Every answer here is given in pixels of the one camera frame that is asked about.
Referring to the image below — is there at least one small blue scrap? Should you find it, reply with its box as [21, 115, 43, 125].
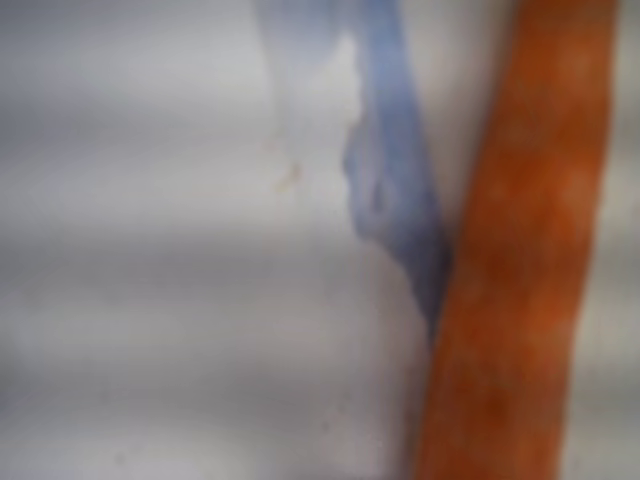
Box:
[341, 0, 452, 346]

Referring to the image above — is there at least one orange carrot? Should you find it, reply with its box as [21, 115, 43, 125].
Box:
[409, 0, 622, 480]

